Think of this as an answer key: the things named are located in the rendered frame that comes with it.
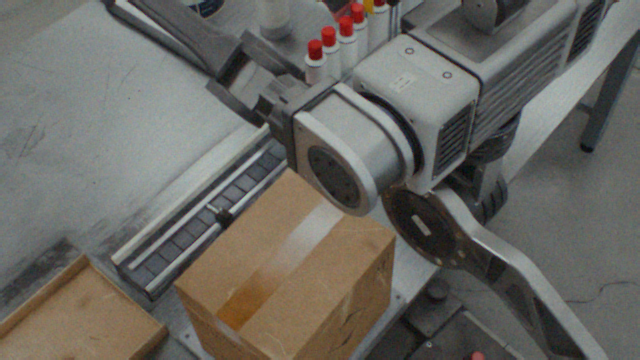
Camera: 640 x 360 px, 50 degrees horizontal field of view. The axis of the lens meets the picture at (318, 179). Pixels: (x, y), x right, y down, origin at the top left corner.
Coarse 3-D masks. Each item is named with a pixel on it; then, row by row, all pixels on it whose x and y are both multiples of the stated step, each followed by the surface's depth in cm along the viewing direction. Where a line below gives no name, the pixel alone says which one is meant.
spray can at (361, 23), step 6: (354, 6) 158; (360, 6) 158; (354, 12) 157; (360, 12) 157; (354, 18) 159; (360, 18) 159; (366, 18) 162; (354, 24) 160; (360, 24) 160; (366, 24) 161; (354, 30) 160; (360, 30) 160; (366, 30) 162; (360, 36) 162; (366, 36) 163; (360, 42) 163; (366, 42) 165; (360, 48) 165; (366, 48) 166; (360, 54) 166; (366, 54) 168
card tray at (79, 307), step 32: (64, 288) 146; (96, 288) 145; (32, 320) 141; (64, 320) 141; (96, 320) 141; (128, 320) 140; (0, 352) 137; (32, 352) 137; (64, 352) 137; (96, 352) 137; (128, 352) 136
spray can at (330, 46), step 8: (328, 32) 153; (320, 40) 158; (328, 40) 154; (336, 40) 157; (328, 48) 155; (336, 48) 156; (328, 56) 156; (336, 56) 157; (328, 64) 158; (336, 64) 159; (328, 72) 160; (336, 72) 161
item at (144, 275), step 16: (256, 144) 161; (240, 160) 158; (272, 160) 158; (224, 176) 156; (256, 176) 155; (208, 192) 153; (240, 192) 153; (192, 208) 151; (192, 224) 148; (208, 224) 148; (176, 240) 146; (192, 240) 146; (128, 256) 144; (160, 256) 144; (176, 256) 144; (128, 272) 142; (144, 272) 142; (160, 272) 142
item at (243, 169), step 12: (360, 60) 165; (348, 72) 163; (276, 144) 152; (240, 168) 147; (228, 180) 145; (216, 192) 143; (204, 204) 141; (192, 216) 140; (180, 228) 139; (168, 240) 138; (156, 252) 136; (132, 264) 134
